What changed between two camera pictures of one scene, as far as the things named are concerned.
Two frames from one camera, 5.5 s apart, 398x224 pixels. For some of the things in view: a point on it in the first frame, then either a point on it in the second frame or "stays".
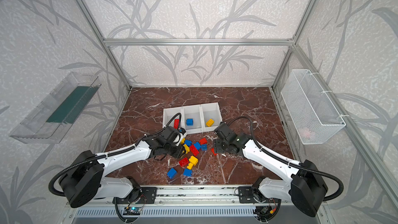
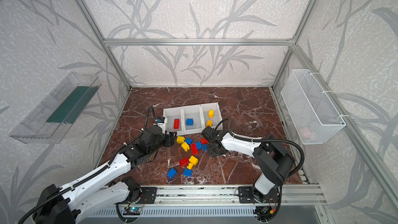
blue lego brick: (172, 173) stays
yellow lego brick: (210, 123) stays
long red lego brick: (176, 123) stays
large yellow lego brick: (186, 149) -> (211, 113)
